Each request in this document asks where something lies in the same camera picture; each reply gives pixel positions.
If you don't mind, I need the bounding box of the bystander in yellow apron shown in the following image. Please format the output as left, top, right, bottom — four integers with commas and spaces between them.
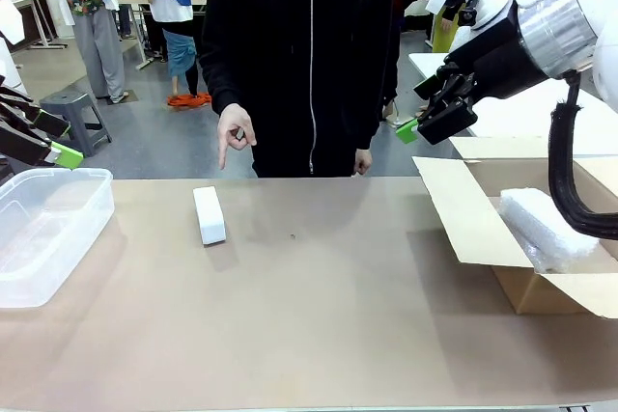
431, 0, 459, 55

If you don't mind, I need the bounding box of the grey plastic stool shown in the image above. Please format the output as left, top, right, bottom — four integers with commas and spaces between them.
39, 91, 113, 158

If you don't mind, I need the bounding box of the clear plastic container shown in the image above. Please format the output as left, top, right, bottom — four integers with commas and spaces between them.
0, 167, 116, 310

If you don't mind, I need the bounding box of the person's right hand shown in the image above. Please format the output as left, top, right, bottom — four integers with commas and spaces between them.
215, 103, 258, 172

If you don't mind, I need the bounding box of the brown cardboard box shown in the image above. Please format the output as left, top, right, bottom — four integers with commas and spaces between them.
411, 135, 618, 320

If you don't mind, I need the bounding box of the person's left forearm black sleeve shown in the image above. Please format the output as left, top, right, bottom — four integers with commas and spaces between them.
354, 44, 401, 153

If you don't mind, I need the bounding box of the person in black hoodie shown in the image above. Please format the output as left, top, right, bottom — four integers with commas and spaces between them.
197, 0, 401, 179

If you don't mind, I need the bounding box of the grey-legged background table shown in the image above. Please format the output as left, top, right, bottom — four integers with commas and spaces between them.
118, 0, 156, 70

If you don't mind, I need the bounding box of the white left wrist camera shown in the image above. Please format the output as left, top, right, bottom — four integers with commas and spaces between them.
0, 0, 25, 45

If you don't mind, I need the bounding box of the black braided cable sleeve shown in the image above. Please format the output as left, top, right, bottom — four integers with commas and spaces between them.
548, 69, 618, 240

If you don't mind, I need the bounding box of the unwrapped white clock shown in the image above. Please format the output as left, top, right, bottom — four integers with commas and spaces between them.
192, 185, 228, 246

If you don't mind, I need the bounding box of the person's right forearm black sleeve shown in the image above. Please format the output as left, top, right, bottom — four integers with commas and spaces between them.
198, 20, 243, 117

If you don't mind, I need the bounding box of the bystander in floral shirt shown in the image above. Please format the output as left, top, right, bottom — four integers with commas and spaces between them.
41, 0, 130, 105

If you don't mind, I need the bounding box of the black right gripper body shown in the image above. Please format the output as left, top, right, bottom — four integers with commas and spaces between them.
442, 4, 548, 100

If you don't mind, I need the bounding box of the person's left hand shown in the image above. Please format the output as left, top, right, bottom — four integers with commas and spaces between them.
352, 149, 375, 178

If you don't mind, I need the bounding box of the bubble-wrapped white clock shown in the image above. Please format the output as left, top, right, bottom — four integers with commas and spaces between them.
498, 187, 598, 275

